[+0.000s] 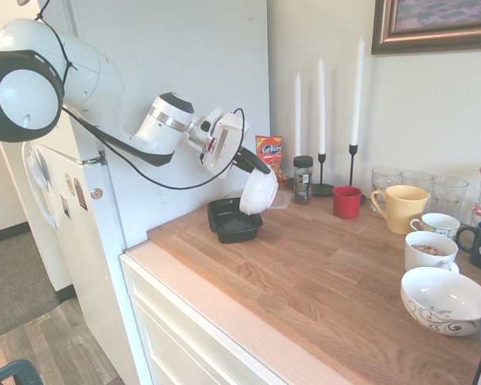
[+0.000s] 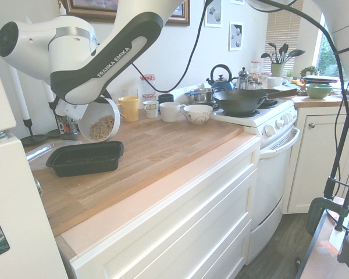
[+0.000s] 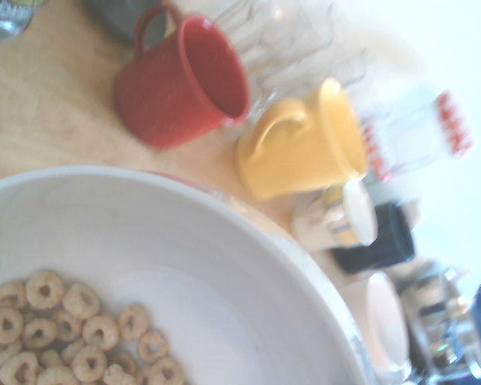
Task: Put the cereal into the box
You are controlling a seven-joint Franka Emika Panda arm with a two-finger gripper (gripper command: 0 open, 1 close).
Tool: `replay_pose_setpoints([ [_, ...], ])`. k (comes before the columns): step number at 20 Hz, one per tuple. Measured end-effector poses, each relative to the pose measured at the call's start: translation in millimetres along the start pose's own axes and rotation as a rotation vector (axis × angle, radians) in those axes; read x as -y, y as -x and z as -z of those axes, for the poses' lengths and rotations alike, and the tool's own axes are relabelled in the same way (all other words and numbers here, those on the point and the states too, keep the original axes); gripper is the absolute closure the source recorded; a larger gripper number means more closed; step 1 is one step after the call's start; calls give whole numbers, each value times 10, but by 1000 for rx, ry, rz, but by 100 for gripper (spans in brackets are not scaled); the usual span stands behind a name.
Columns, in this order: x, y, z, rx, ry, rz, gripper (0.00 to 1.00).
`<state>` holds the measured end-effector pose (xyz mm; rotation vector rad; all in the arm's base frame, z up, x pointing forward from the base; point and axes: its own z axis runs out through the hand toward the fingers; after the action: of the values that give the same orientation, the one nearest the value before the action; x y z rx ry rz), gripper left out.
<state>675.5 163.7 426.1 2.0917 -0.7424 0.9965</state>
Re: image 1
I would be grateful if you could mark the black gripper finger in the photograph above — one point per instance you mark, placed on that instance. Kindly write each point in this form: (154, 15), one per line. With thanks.
(254, 160)
(242, 163)

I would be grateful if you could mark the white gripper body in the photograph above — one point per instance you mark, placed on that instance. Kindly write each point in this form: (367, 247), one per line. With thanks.
(228, 140)

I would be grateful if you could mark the plain white bowl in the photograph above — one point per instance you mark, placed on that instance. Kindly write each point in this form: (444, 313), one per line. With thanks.
(256, 194)

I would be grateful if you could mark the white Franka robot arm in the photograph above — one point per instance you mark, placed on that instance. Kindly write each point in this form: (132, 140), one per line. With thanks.
(88, 80)

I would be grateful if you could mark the black plastic tray box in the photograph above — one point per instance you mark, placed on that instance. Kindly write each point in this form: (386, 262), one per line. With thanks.
(232, 236)

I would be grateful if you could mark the brown cereal pieces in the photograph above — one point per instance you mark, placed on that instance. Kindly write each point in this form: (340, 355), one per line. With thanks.
(429, 250)

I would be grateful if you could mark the orange snack bag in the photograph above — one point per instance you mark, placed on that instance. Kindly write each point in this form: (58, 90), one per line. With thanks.
(270, 154)

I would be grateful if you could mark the black candle holder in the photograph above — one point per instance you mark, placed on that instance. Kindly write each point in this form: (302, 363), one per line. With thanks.
(288, 183)
(324, 189)
(352, 164)

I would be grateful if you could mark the dark glass jar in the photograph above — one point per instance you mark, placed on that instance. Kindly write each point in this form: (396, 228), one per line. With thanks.
(302, 180)

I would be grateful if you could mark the short white taper candle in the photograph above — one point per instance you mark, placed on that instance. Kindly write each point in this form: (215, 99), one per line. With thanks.
(297, 116)

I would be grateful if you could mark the medium white taper candle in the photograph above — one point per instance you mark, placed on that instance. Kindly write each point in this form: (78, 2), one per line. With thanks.
(321, 108)

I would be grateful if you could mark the white refrigerator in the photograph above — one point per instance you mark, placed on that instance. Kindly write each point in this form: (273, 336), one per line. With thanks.
(184, 60)

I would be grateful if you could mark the red mug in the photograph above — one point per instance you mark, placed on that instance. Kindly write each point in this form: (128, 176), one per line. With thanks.
(346, 202)

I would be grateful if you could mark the tall white taper candle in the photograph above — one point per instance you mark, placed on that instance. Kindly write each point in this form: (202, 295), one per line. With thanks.
(357, 92)

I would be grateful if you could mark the clear drinking glass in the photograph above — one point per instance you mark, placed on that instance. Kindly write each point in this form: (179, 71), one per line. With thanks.
(385, 178)
(417, 180)
(449, 196)

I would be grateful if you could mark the tag shaped fridge magnet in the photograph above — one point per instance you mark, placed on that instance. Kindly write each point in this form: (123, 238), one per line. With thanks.
(80, 194)

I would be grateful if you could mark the yellow mug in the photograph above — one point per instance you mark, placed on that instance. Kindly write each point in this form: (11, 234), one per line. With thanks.
(405, 212)

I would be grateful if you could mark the round fridge magnet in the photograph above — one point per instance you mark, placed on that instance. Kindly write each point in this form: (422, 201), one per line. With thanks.
(69, 183)

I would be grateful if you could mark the white drawer cabinet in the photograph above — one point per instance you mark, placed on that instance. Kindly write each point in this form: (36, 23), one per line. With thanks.
(176, 321)

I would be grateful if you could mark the dark rectangular fridge magnet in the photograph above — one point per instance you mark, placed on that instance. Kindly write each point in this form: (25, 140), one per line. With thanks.
(65, 206)

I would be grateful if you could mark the small white patterned cup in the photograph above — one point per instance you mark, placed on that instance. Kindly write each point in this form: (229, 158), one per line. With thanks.
(441, 226)

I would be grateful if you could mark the large white cup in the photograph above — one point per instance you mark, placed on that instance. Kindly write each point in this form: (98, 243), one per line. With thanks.
(425, 262)

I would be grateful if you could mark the framed picture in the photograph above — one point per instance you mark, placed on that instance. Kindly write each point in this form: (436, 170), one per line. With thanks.
(437, 24)

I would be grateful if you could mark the dark blue mug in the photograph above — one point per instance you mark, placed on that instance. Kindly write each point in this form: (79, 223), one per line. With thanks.
(479, 236)

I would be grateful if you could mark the white bowl with swirl pattern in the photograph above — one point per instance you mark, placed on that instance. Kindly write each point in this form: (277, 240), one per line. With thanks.
(445, 305)

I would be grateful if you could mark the green metal C-clamp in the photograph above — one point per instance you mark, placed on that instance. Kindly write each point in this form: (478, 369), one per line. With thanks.
(20, 371)

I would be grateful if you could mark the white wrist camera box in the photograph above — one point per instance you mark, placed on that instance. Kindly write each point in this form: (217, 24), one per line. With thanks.
(209, 120)

